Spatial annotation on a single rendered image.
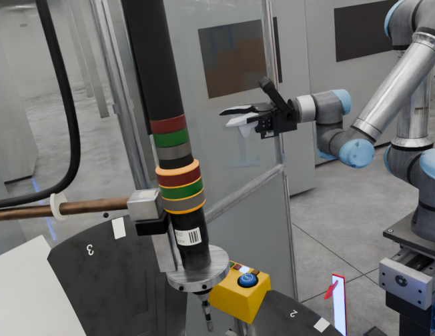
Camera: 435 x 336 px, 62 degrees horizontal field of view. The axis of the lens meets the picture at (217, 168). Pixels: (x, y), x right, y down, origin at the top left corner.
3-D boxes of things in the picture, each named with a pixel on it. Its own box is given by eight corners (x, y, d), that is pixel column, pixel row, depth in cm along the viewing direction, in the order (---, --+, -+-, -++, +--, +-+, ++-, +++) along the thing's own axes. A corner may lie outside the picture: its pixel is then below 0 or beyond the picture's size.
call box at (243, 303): (205, 307, 101) (199, 275, 98) (228, 286, 108) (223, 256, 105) (252, 330, 91) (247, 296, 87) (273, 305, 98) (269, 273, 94)
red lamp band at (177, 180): (153, 189, 34) (150, 177, 34) (163, 172, 38) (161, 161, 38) (197, 185, 34) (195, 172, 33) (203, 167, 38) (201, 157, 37)
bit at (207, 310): (205, 334, 42) (198, 299, 41) (207, 327, 44) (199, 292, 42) (215, 334, 42) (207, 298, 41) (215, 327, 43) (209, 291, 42)
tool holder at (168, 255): (141, 296, 37) (118, 212, 34) (158, 256, 44) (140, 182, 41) (227, 291, 36) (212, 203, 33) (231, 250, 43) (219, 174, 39)
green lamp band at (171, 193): (155, 201, 35) (153, 190, 34) (166, 183, 39) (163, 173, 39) (200, 197, 34) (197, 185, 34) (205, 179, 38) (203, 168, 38)
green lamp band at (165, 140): (150, 149, 33) (147, 136, 33) (159, 138, 37) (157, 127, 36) (185, 144, 33) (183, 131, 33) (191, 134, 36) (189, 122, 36)
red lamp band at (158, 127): (147, 135, 33) (144, 122, 33) (157, 125, 36) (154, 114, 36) (183, 131, 33) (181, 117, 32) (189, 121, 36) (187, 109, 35)
